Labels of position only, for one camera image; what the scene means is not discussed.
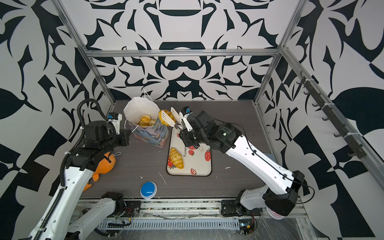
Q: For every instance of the orange plush toy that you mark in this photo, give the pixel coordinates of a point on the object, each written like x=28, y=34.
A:
x=104, y=166

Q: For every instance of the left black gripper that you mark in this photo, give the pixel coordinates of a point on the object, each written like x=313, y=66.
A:
x=123, y=136

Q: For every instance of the white strawberry tray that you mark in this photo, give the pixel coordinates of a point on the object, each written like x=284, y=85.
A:
x=197, y=161

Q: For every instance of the blue push button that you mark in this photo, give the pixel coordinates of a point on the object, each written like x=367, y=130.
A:
x=148, y=190

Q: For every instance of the white slotted cable duct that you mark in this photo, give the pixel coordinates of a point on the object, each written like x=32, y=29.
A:
x=173, y=224

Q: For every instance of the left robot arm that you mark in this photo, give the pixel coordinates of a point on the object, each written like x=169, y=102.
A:
x=101, y=138

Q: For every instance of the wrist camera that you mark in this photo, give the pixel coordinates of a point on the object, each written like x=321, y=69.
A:
x=115, y=119
x=184, y=113

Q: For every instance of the pink push button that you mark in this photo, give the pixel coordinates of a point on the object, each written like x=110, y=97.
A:
x=274, y=215

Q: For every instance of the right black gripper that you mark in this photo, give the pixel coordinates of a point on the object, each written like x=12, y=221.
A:
x=186, y=137

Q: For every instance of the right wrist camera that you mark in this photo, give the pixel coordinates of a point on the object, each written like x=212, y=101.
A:
x=184, y=113

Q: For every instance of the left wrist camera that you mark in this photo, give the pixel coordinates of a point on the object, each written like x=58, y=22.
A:
x=115, y=119

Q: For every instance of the fake croissant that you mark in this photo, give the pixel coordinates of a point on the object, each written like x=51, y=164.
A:
x=175, y=159
x=167, y=118

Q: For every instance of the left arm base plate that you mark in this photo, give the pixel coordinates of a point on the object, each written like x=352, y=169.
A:
x=130, y=208

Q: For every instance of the black wall hook rack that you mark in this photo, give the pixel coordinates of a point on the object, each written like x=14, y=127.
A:
x=333, y=115

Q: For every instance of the small green-lit circuit board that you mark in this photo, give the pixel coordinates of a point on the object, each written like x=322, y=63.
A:
x=246, y=228

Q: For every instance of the fake twisted bread roll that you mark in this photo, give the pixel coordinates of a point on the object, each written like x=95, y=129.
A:
x=145, y=120

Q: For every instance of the floral paper gift bag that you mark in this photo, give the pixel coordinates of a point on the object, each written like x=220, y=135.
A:
x=157, y=134

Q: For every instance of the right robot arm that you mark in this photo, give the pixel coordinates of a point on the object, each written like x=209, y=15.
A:
x=281, y=191

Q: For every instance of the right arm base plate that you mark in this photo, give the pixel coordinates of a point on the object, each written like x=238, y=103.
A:
x=231, y=208

